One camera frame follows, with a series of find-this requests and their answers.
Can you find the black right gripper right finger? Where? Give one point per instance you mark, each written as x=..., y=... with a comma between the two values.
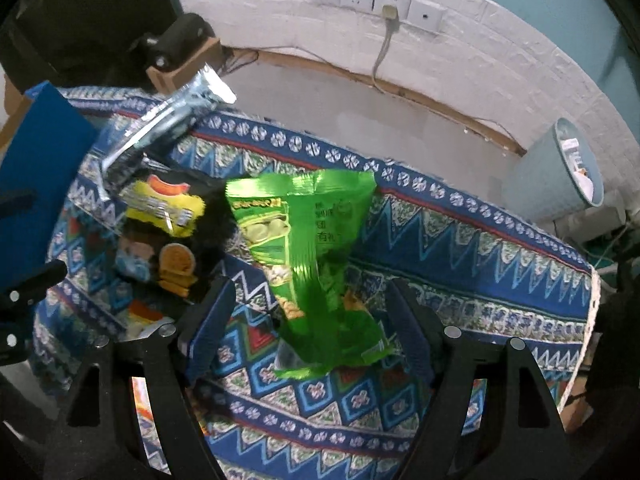
x=490, y=415

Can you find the white wall socket strip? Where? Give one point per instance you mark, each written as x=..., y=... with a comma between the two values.
x=421, y=14

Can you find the grey waste bin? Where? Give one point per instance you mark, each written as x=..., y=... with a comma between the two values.
x=558, y=175

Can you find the blue cardboard box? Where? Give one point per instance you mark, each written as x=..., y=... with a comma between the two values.
x=43, y=157

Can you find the black yellow snack bag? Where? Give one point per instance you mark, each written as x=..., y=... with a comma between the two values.
x=176, y=225

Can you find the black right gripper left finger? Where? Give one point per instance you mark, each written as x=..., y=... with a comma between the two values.
x=97, y=434

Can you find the green snack bag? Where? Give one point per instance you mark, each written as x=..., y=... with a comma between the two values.
x=299, y=231

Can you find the silver snack bar wrapper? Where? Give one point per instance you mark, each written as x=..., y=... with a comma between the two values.
x=159, y=126

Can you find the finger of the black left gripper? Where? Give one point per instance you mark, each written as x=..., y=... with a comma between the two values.
x=18, y=303

